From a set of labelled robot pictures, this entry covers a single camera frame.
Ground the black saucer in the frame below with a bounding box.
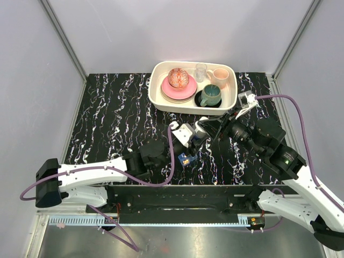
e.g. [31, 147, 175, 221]
[194, 91, 222, 108]

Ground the white slotted cable duct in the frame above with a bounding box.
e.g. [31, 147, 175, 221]
[48, 216, 250, 227]

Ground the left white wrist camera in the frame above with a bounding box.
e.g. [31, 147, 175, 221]
[170, 121, 195, 148]

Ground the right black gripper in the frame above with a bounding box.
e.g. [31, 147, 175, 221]
[197, 106, 263, 157]

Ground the clear drinking glass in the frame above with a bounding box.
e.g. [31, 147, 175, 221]
[195, 63, 207, 83]

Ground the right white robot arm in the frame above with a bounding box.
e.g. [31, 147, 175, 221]
[199, 113, 343, 252]

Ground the blue pill organizer box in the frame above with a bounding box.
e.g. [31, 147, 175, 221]
[178, 153, 197, 167]

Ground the cream plate under pink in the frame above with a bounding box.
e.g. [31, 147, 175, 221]
[161, 90, 193, 104]

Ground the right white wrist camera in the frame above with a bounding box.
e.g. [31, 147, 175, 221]
[236, 91, 258, 119]

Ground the white pill bottle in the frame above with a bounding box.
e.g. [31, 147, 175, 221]
[193, 117, 208, 140]

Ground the pink ceramic mug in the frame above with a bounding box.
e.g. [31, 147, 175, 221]
[207, 68, 229, 89]

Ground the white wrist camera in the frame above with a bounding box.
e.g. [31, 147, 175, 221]
[236, 91, 258, 119]
[170, 121, 195, 148]

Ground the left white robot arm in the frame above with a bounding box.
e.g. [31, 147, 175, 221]
[34, 130, 206, 213]

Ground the orange patterned bowl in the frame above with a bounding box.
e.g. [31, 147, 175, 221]
[168, 68, 189, 90]

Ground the white rectangular dish tub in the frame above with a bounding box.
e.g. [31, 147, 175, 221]
[148, 61, 238, 116]

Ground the green ceramic mug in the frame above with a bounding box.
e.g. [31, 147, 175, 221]
[200, 84, 221, 107]

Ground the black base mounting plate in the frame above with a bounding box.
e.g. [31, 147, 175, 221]
[99, 185, 266, 225]

